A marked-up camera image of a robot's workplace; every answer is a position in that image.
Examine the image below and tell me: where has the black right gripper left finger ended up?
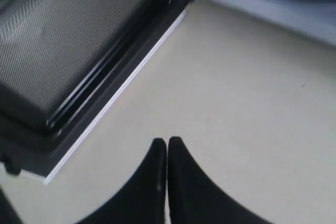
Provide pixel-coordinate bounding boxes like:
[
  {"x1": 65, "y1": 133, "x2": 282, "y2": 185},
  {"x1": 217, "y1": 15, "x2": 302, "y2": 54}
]
[{"x1": 79, "y1": 138, "x2": 166, "y2": 224}]

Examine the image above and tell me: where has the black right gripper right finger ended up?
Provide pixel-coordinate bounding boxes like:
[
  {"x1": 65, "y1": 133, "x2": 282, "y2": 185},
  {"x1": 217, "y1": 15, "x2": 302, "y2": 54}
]
[{"x1": 167, "y1": 136, "x2": 267, "y2": 223}]

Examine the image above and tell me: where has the white microwave door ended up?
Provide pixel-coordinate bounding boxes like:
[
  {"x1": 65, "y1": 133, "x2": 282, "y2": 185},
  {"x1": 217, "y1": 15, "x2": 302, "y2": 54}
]
[{"x1": 1, "y1": 0, "x2": 191, "y2": 178}]

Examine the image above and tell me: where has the white Midea microwave oven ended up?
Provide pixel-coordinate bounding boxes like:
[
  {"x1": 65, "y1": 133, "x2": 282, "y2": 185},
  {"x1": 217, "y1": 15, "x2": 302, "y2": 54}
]
[{"x1": 211, "y1": 0, "x2": 335, "y2": 45}]

